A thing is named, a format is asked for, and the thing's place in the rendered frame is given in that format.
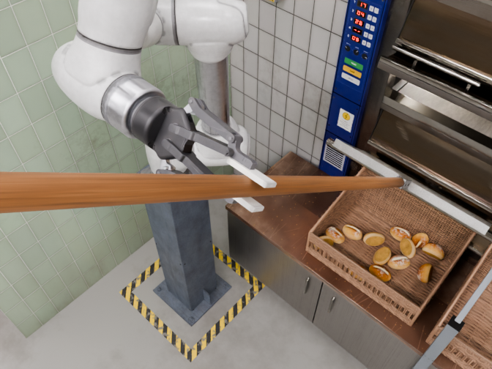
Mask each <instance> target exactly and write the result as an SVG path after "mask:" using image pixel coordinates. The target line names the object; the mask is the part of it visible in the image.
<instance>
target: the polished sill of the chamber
mask: <svg viewBox="0 0 492 369"><path fill-rule="evenodd" d="M382 102H383V103H384V104H386V105H388V106H390V107H392V108H394V109H396V110H398V111H400V112H401V113H404V114H405V115H407V116H410V117H411V118H413V119H416V120H417V121H419V122H422V123H423V124H426V125H427V126H429V127H431V128H433V129H435V130H437V131H439V132H440V133H443V134H445V135H447V136H449V137H451V138H453V139H455V140H456V141H458V142H460V143H462V144H464V145H466V146H468V147H470V148H472V149H474V150H476V151H478V152H480V153H482V154H484V155H486V156H488V157H489V158H491V159H492V138H490V137H488V136H486V135H484V134H482V133H480V132H478V131H476V130H474V129H472V128H470V127H468V126H466V125H464V124H461V123H460V122H457V121H455V120H454V119H451V118H450V117H448V116H445V115H444V114H442V113H439V112H438V111H435V110H433V109H432V108H429V107H428V106H426V105H423V104H422V103H420V102H417V101H415V100H413V99H411V98H409V97H407V96H405V95H403V94H401V93H399V92H397V91H395V90H393V89H390V90H389V91H388V92H387V93H386V94H385V95H384V97H383V100H382Z"/></svg>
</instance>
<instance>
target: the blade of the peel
mask: <svg viewBox="0 0 492 369"><path fill-rule="evenodd" d="M333 146H334V147H336V148H337V149H339V150H341V151H342V152H345V153H346V154H348V155H349V156H351V157H353V158H354V159H356V160H358V161H360V162H361V163H363V164H365V165H366V166H368V167H369V168H372V169H373V170H374V171H377V172H378V173H380V174H381V175H383V176H385V177H396V176H397V175H404V176H406V177H408V178H410V179H411V180H412V182H411V184H410V185H409V187H408V188H407V190H409V191H411V192H412V193H414V194H415V195H418V196H419V197H420V198H423V199H424V200H426V201H427V202H429V203H431V204H433V205H434V206H436V207H438V208H440V209H441V210H443V211H444V212H446V213H447V214H449V215H452V216H453V217H455V218H456V219H458V220H460V221H461V222H463V223H465V224H467V225H468V226H470V227H472V228H473V229H475V230H477V231H479V232H480V233H481V234H484V235H485V234H486V232H487V231H488V229H489V228H490V227H491V225H492V224H491V223H489V222H487V221H486V220H483V219H482V218H481V217H478V216H476V215H475V214H473V213H472V212H470V211H468V210H467V209H464V208H463V207H462V206H459V205H457V204H456V203H454V202H452V201H451V200H449V199H447V198H445V197H444V196H442V195H440V194H438V193H437V192H435V191H433V190H432V189H430V188H428V187H426V186H425V185H423V184H421V183H419V182H418V181H416V180H414V179H412V178H411V177H409V176H407V175H405V174H403V173H402V172H400V171H399V170H397V169H395V168H393V167H392V166H390V165H388V164H386V163H384V162H383V161H381V160H379V159H378V158H376V157H374V156H373V155H371V154H368V153H367V152H365V151H364V150H361V149H358V148H356V147H354V146H352V145H350V144H347V143H345V142H343V141H341V140H338V139H335V142H334V143H333Z"/></svg>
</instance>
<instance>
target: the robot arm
mask: <svg viewBox="0 0 492 369"><path fill-rule="evenodd" d="M248 34H249V22H248V14H247V5H246V3H245V2H243V0H79V1H78V27H77V31H76V35H75V39H74V40H73V41H70V42H67V43H65V44H64V45H63V46H61V47H60V48H59V49H58V50H57V51H56V52H55V54H54V55H53V59H52V62H51V69H52V73H53V76H54V79H55V81H56V82H57V84H58V85H59V87H60V89H61V90H62V91H63V92H64V93H65V94H66V95H67V96H68V97H69V98H70V99H71V100H72V101H73V102H74V103H75V104H76V105H77V106H78V107H79V108H81V109H82V110H84V111H85V112H87V113H88V114H90V115H91V116H93V117H95V118H97V119H100V120H103V121H106V122H107V123H109V125H110V126H112V127H115V128H116V129H117V130H118V131H120V132H121V133H123V134H124V135H126V136H127V137H128V138H134V139H138V140H139V141H141V142H142V143H144V144H145V148H146V156H147V159H148V162H149V165H150V166H149V167H148V168H145V169H143V170H142V171H141V174H213V173H212V172H211V171H210V170H209V169H208V168H207V166H222V165H231V166H233V167H234V168H235V169H237V170H238V171H240V172H242V173H243V174H244V175H246V176H248V177H249V178H250V179H252V180H253V181H254V182H256V183H258V184H259V185H261V186H262V187H264V188H269V187H275V186H276V184H277V182H275V181H273V180H271V179H270V178H269V177H267V176H265V175H264V174H262V173H261V172H260V171H258V170H256V166H257V164H258V163H257V162H256V161H255V160H254V159H252V158H251V157H249V156H248V155H249V153H250V134H249V132H248V131H247V130H246V129H245V128H244V127H243V126H242V125H240V124H236V122H235V120H234V119H233V118H232V117H231V116H230V113H229V90H228V86H229V79H228V55H229V53H230V52H231V50H232V48H233V46H234V45H237V44H239V43H241V42H242V41H243V40H245V39H246V37H247V35H248ZM153 45H186V47H187V49H188V50H189V52H190V53H191V55H192V56H193V57H194V62H195V73H196V80H197V86H198V97H199V99H198V98H194V97H190V98H189V99H188V105H187V106H186V107H184V108H178V107H177V106H175V105H174V104H173V103H171V102H169V101H168V100H167V99H166V98H165V95H164V94H163V92H162V91H160V90H159V89H158V88H156V87H155V86H153V85H151V84H150V83H148V82H147V81H146V80H145V79H143V78H142V77H141V51H142V50H143V49H144V48H148V47H151V46H153ZM191 114H192V115H195V116H197V117H198V118H199V119H200V120H199V121H198V123H197V126H195V124H194V121H193V118H192V116H191ZM224 200H225V201H227V202H228V203H230V204H237V203H240V204H241V205H243V207H245V208H246V209H248V210H249V211H250V212H260V211H263V210H264V206H262V205H261V204H260V203H259V202H257V201H256V200H254V199H253V198H251V197H244V198H224Z"/></svg>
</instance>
